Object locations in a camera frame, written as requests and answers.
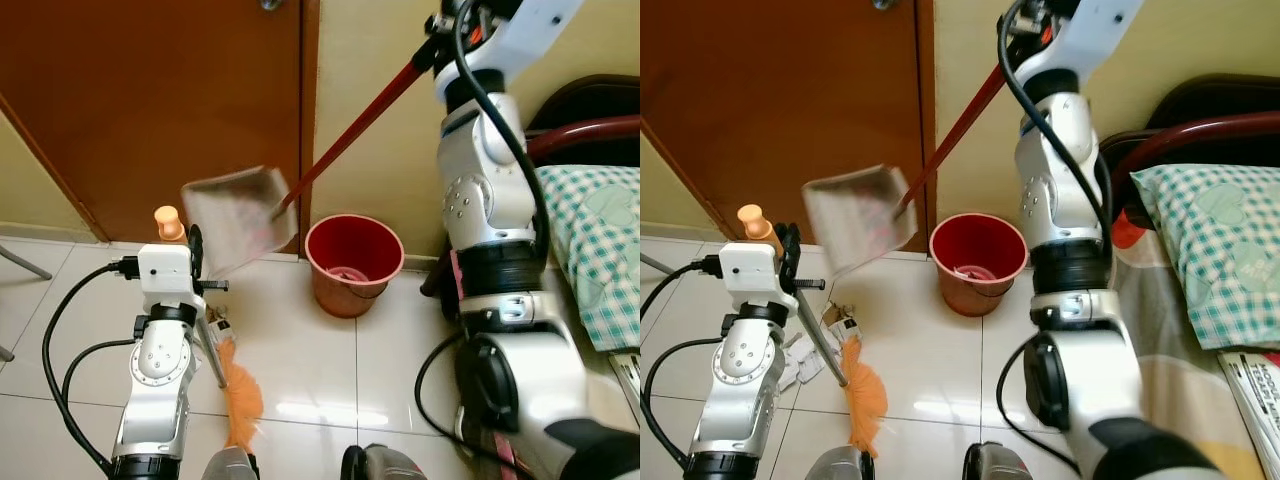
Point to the orange bristle broom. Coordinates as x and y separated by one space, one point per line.
865 400
242 400

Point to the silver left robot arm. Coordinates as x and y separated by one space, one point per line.
158 400
735 400

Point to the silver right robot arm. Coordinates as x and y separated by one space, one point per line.
530 380
1095 380

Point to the brown white wrapper scrap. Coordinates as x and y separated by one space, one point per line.
220 328
842 322

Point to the white paper scrap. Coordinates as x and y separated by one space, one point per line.
803 365

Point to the grey metal chair leg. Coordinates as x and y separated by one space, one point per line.
657 264
25 263

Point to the dark red bed headboard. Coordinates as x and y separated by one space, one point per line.
1200 110
590 100

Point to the red plastic bucket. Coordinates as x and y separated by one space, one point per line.
350 285
975 285

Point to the brown wooden door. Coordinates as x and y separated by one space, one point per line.
780 90
150 90

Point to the green checked pillow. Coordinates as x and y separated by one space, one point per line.
595 250
1210 260

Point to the printed white book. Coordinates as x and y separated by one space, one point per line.
628 370
1255 395

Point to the grey left robot leg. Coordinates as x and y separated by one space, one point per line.
835 466
230 466

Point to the grey robot leg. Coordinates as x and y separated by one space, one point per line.
835 466
385 465
230 466
1000 463

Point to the orange cloth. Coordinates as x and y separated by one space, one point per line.
1127 232

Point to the grey right robot leg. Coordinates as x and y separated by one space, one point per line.
385 465
1000 463

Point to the striped bed sheet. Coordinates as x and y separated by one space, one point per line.
1180 400

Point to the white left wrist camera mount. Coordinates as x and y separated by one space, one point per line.
165 272
748 270

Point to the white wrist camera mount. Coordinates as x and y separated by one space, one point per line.
165 272
748 270
530 30
1090 30

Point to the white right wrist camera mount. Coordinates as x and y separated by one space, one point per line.
530 30
1090 30

